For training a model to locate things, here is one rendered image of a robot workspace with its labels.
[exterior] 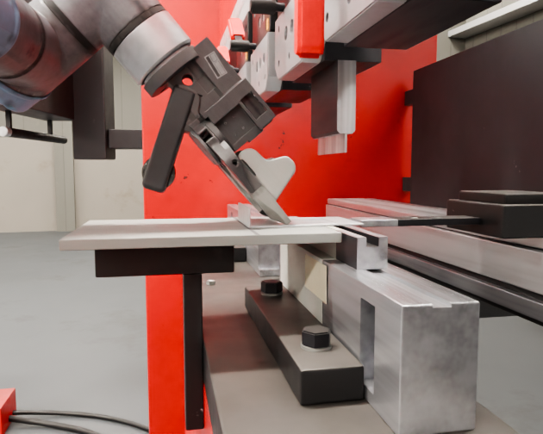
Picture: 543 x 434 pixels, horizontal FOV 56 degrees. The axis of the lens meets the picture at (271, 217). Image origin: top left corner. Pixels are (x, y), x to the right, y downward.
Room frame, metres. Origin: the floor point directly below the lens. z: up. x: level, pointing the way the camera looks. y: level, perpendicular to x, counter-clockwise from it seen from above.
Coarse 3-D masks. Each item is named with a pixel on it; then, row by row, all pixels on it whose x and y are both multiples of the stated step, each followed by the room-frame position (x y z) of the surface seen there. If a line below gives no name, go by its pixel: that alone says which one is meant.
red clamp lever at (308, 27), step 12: (300, 0) 0.42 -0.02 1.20; (312, 0) 0.42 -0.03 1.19; (324, 0) 0.42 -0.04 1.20; (300, 12) 0.42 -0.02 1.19; (312, 12) 0.42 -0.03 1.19; (324, 12) 0.42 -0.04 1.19; (300, 24) 0.42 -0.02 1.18; (312, 24) 0.42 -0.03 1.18; (300, 36) 0.42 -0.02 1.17; (312, 36) 0.42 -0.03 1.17; (300, 48) 0.42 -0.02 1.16; (312, 48) 0.42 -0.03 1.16
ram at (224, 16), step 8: (224, 0) 1.30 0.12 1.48; (232, 0) 1.15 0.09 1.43; (248, 0) 0.93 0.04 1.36; (224, 8) 1.30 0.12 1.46; (232, 8) 1.15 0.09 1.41; (248, 8) 0.93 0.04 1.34; (224, 16) 1.30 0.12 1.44; (240, 16) 1.02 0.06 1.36; (224, 24) 1.31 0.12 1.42; (232, 56) 1.29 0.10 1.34; (232, 64) 1.38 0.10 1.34
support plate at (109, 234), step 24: (72, 240) 0.45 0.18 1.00; (96, 240) 0.45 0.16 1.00; (120, 240) 0.46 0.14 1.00; (144, 240) 0.46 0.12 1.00; (168, 240) 0.47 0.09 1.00; (192, 240) 0.47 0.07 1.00; (216, 240) 0.47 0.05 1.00; (240, 240) 0.48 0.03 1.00; (264, 240) 0.48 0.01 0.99; (288, 240) 0.49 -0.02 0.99; (312, 240) 0.49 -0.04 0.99; (336, 240) 0.50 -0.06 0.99
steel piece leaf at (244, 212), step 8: (240, 208) 0.60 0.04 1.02; (248, 208) 0.54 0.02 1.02; (240, 216) 0.60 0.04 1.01; (248, 216) 0.54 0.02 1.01; (248, 224) 0.54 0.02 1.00; (256, 224) 0.56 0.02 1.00; (264, 224) 0.56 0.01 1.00; (272, 224) 0.56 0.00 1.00; (280, 224) 0.56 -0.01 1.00; (288, 224) 0.56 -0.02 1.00; (296, 224) 0.56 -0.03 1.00; (304, 224) 0.56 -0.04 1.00; (312, 224) 0.56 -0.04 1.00; (320, 224) 0.56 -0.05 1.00; (328, 224) 0.56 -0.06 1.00; (336, 224) 0.56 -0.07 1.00
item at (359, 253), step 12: (348, 228) 0.55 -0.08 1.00; (360, 228) 0.54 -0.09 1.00; (348, 240) 0.49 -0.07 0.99; (360, 240) 0.46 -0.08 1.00; (372, 240) 0.48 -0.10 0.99; (384, 240) 0.47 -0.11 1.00; (336, 252) 0.52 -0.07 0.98; (348, 252) 0.49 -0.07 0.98; (360, 252) 0.46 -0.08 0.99; (372, 252) 0.47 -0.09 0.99; (384, 252) 0.47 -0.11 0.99; (348, 264) 0.49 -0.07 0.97; (360, 264) 0.46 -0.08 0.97; (372, 264) 0.47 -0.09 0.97; (384, 264) 0.47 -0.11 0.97
